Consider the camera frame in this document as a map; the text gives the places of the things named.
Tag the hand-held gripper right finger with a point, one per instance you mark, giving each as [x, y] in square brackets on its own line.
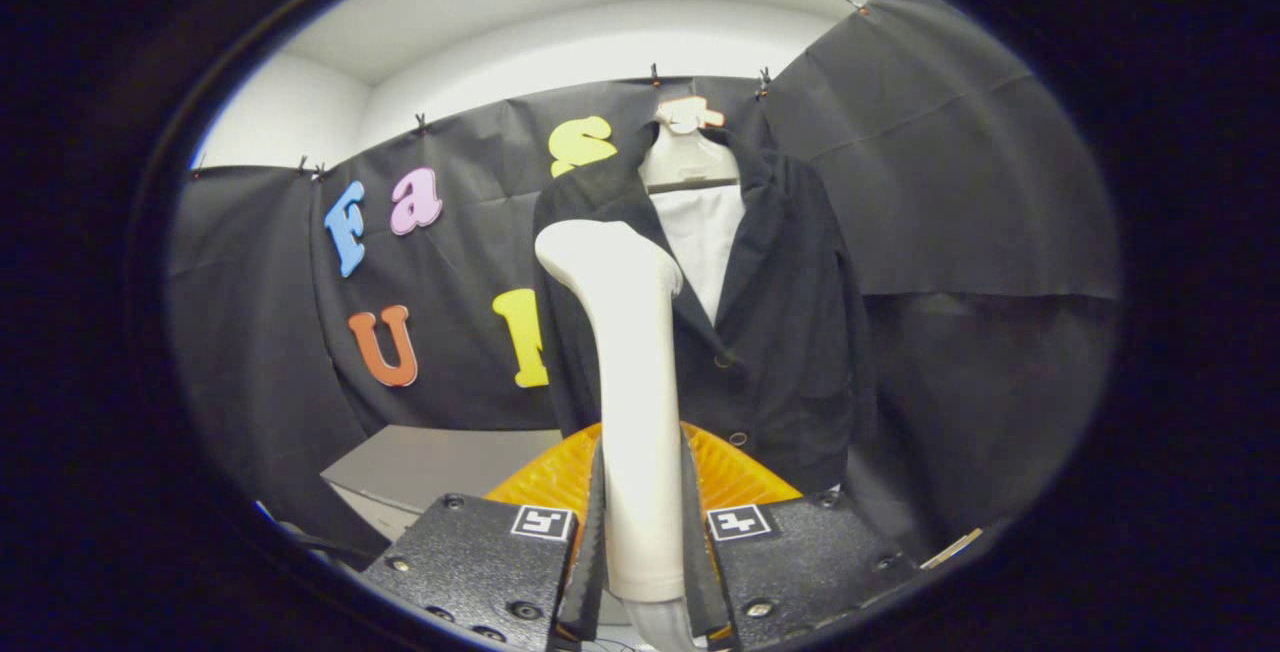
[697, 572]

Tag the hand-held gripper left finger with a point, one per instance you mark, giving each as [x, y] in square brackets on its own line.
[594, 572]

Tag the white garment steamer head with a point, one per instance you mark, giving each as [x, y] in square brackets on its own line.
[640, 412]

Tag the black jacket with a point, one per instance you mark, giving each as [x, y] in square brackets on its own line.
[790, 332]

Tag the grey drawer cabinet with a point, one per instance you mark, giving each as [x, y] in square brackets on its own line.
[430, 462]

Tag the brown cardboard sheets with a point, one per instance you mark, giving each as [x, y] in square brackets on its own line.
[950, 550]

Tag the white mannequin torso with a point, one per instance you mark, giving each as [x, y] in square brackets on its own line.
[705, 242]

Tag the black backdrop cloth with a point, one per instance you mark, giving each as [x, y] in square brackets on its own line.
[980, 182]

